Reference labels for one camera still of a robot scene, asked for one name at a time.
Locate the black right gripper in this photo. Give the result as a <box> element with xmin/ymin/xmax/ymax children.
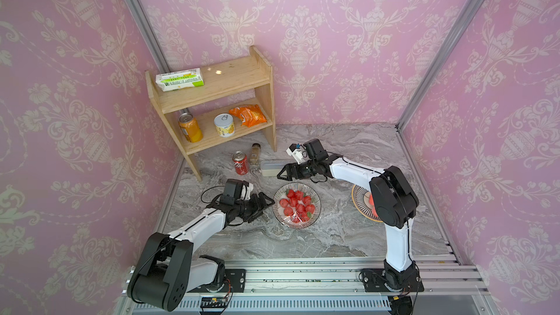
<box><xmin>277</xmin><ymin>161</ymin><xmax>319</xmax><ymax>182</ymax></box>

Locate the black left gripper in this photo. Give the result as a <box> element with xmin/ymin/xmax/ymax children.
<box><xmin>234</xmin><ymin>191</ymin><xmax>276</xmax><ymax>223</ymax></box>

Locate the cream plastic wrap dispenser box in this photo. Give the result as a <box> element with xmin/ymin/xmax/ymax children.
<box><xmin>260</xmin><ymin>160</ymin><xmax>291</xmax><ymax>177</ymax></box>

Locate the striped plate of peaches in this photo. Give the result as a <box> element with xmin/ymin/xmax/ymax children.
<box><xmin>351</xmin><ymin>185</ymin><xmax>382</xmax><ymax>223</ymax></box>

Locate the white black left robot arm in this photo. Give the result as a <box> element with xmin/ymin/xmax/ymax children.
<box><xmin>126</xmin><ymin>179</ymin><xmax>275</xmax><ymax>312</ymax></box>

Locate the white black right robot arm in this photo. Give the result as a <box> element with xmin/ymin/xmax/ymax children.
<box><xmin>277</xmin><ymin>139</ymin><xmax>419</xmax><ymax>291</ymax></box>

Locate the red cola can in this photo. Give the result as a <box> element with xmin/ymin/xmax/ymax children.
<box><xmin>232</xmin><ymin>151</ymin><xmax>249</xmax><ymax>175</ymax></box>

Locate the orange snack bag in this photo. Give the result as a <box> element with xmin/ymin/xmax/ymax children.
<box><xmin>228</xmin><ymin>104</ymin><xmax>267</xmax><ymax>128</ymax></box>

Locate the white yellow tin can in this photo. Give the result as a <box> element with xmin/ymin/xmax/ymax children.
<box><xmin>214</xmin><ymin>113</ymin><xmax>235</xmax><ymax>138</ymax></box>

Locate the wooden two-tier shelf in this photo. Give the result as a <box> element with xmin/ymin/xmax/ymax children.
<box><xmin>145</xmin><ymin>46</ymin><xmax>277</xmax><ymax>181</ymax></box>

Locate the orange drink can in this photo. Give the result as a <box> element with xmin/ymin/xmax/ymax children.
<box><xmin>178</xmin><ymin>113</ymin><xmax>203</xmax><ymax>143</ymax></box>

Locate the green white carton box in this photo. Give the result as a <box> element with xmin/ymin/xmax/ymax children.
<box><xmin>155</xmin><ymin>68</ymin><xmax>204</xmax><ymax>92</ymax></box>

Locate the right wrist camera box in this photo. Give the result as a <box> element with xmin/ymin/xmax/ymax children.
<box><xmin>286</xmin><ymin>144</ymin><xmax>307</xmax><ymax>164</ymax></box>

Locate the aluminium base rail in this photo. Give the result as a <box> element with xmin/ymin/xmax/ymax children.
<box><xmin>114</xmin><ymin>255</ymin><xmax>500</xmax><ymax>315</ymax></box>

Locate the aluminium corner frame post left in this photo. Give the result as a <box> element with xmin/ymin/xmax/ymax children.
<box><xmin>125</xmin><ymin>0</ymin><xmax>171</xmax><ymax>73</ymax></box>

